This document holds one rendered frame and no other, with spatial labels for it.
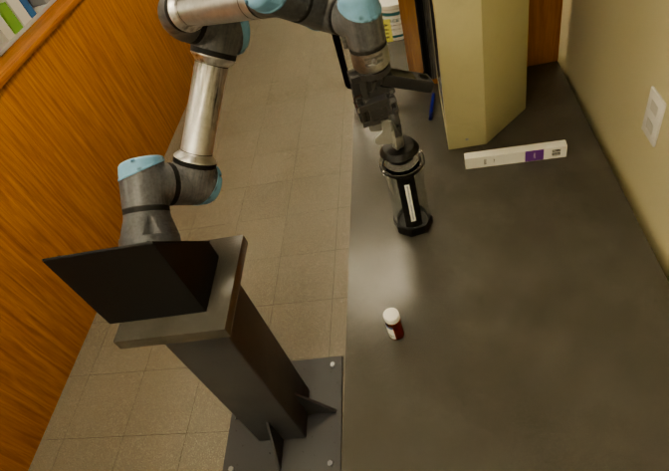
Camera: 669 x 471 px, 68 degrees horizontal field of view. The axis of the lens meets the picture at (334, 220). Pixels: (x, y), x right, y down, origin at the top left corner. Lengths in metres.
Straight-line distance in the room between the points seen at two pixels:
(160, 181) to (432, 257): 0.71
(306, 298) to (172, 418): 0.79
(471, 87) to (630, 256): 0.58
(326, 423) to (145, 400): 0.88
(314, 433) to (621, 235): 1.36
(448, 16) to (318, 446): 1.58
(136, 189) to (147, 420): 1.41
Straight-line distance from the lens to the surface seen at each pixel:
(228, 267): 1.43
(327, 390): 2.19
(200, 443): 2.33
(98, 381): 2.78
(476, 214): 1.36
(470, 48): 1.38
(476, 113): 1.49
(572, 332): 1.16
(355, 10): 0.96
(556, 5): 1.81
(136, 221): 1.31
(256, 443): 2.21
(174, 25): 1.23
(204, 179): 1.39
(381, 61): 1.01
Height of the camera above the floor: 1.94
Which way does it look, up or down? 45 degrees down
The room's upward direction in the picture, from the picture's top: 20 degrees counter-clockwise
